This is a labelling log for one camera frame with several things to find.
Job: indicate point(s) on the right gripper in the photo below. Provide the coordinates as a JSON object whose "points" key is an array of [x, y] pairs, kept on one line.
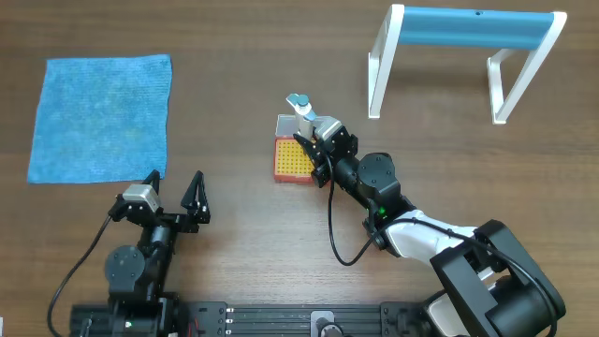
{"points": [[339, 147]]}

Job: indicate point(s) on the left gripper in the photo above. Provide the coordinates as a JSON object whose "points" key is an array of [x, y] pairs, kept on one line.
{"points": [[173, 224]]}

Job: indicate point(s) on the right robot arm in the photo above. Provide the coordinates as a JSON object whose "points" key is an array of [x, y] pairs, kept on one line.
{"points": [[468, 276]]}

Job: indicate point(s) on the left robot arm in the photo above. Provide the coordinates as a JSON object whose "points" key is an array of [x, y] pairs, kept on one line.
{"points": [[126, 269]]}

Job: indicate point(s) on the red and yellow tip box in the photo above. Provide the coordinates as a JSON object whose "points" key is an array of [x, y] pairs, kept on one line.
{"points": [[290, 161]]}

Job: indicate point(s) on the blue cloth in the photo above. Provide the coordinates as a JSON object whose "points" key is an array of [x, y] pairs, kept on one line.
{"points": [[98, 119]]}

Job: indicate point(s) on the white and blue stand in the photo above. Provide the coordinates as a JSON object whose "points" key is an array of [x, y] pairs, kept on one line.
{"points": [[472, 28]]}

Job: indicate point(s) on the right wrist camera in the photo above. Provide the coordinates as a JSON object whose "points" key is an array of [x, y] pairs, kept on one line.
{"points": [[327, 127]]}

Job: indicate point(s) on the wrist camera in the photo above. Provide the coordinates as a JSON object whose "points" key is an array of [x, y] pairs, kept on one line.
{"points": [[141, 196], [327, 127]]}

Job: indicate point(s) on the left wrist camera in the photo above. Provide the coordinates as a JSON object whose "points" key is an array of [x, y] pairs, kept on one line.
{"points": [[141, 196]]}

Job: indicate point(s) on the mounting rail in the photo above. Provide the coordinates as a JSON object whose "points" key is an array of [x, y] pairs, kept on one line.
{"points": [[271, 320]]}

